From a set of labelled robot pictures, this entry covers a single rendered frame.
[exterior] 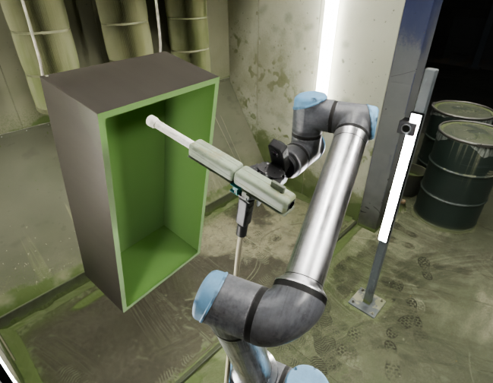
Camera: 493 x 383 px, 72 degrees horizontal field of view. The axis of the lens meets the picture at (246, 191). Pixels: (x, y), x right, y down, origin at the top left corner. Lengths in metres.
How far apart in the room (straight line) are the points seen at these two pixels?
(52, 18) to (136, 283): 1.61
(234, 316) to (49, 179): 2.31
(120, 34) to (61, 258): 1.62
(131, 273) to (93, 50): 1.69
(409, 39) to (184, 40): 1.67
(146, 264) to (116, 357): 0.59
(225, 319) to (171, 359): 1.64
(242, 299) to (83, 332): 2.00
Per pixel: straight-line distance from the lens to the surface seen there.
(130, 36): 2.70
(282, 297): 0.70
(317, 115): 0.98
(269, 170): 0.90
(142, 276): 2.20
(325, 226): 0.77
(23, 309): 2.82
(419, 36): 2.77
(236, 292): 0.72
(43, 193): 2.83
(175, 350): 2.38
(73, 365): 2.51
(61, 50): 2.50
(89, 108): 1.27
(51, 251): 2.81
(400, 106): 2.87
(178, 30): 3.01
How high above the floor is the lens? 2.00
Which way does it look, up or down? 32 degrees down
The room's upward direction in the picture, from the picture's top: straight up
